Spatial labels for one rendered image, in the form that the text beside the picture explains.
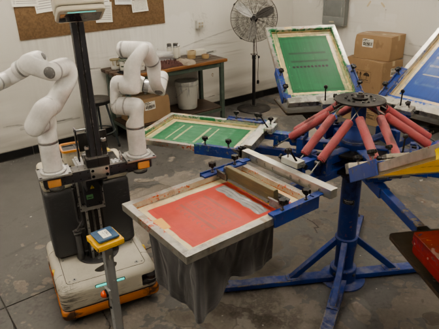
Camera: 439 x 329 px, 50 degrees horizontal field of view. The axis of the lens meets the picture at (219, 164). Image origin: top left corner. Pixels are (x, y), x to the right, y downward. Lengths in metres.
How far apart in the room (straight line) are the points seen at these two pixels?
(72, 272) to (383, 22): 5.11
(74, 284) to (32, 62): 1.46
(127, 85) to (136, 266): 1.26
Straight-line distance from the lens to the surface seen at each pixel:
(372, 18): 6.86
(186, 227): 2.20
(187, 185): 2.50
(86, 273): 3.17
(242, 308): 3.19
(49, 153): 2.41
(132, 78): 2.41
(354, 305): 3.29
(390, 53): 6.26
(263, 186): 2.32
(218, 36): 6.89
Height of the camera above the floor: 2.11
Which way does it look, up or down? 24 degrees down
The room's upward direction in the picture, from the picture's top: 2 degrees counter-clockwise
